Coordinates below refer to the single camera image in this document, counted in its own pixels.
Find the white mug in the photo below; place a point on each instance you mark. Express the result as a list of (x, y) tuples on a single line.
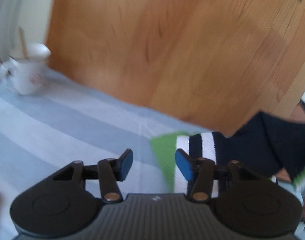
[(27, 75)]

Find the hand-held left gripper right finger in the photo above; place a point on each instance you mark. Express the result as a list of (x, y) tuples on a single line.
[(184, 166)]

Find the blue striped bedsheet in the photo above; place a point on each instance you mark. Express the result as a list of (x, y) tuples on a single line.
[(55, 120)]

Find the wooden stick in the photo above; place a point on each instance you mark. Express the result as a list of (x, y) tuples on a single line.
[(23, 45)]

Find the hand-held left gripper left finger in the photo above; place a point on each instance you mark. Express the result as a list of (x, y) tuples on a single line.
[(126, 165)]

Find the navy sweater with white stripes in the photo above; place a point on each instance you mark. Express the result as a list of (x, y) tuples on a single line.
[(255, 142)]

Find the wooden headboard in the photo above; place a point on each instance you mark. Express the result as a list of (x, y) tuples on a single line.
[(167, 42)]

